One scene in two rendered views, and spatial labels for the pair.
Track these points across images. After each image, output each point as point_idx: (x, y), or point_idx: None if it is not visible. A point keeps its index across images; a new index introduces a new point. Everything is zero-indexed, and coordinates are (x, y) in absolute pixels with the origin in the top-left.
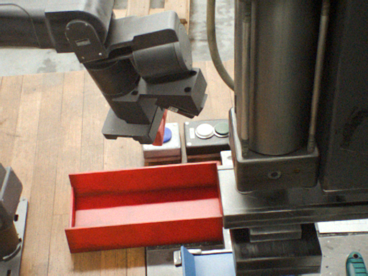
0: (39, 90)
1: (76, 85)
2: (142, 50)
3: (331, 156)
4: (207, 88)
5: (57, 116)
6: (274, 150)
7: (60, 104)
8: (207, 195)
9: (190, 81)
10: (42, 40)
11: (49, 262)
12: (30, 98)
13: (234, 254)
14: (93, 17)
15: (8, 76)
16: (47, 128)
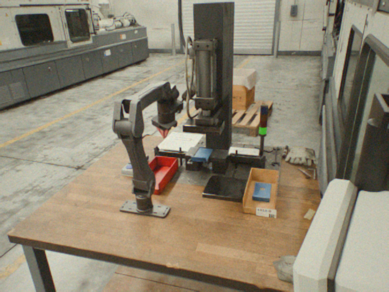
0: (67, 193)
1: (76, 185)
2: (172, 93)
3: (222, 88)
4: (113, 160)
5: (89, 190)
6: (214, 94)
7: (83, 189)
8: (160, 167)
9: (179, 101)
10: (162, 94)
11: (160, 200)
12: (69, 196)
13: (216, 130)
14: (169, 83)
15: (47, 200)
16: (93, 193)
